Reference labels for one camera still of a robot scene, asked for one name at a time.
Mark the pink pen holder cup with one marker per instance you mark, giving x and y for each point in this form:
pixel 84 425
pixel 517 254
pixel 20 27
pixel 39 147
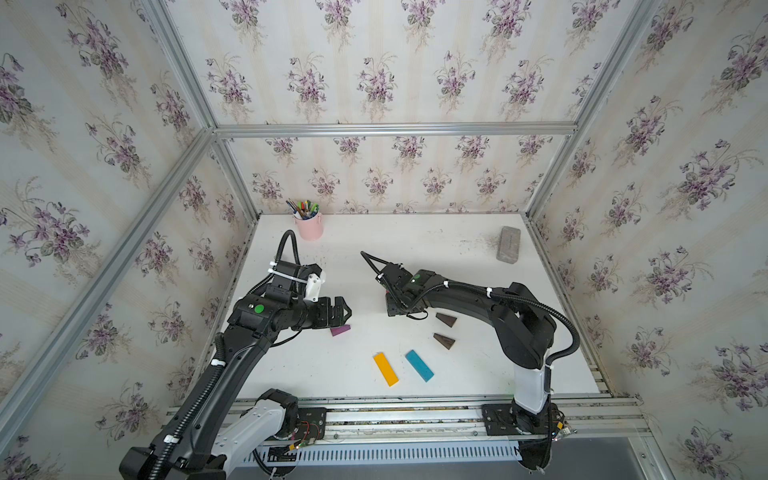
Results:
pixel 310 229

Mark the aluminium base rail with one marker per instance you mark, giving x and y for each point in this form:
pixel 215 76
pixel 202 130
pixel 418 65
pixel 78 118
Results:
pixel 442 430

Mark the grey board eraser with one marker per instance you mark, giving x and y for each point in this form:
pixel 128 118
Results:
pixel 508 247

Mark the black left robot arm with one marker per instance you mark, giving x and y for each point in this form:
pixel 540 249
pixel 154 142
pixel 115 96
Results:
pixel 184 449

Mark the yellow rectangular block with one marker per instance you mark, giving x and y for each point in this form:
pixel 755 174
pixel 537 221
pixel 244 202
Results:
pixel 386 369

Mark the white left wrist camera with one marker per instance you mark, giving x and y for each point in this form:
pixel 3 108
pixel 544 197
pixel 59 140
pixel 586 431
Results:
pixel 313 286

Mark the coloured pens in cup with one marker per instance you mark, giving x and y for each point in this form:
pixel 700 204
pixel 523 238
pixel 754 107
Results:
pixel 305 210

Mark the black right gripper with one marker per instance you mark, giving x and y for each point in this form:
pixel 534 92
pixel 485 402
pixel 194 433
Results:
pixel 390 309

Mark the blue rectangular block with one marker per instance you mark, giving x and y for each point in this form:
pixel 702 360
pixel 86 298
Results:
pixel 418 364

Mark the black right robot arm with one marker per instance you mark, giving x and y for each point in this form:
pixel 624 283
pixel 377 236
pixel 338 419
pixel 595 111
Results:
pixel 524 330

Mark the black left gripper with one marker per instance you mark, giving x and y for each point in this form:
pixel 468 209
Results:
pixel 324 318

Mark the brown triangular wedge block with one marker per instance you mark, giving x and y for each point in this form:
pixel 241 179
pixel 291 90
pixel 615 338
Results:
pixel 446 319

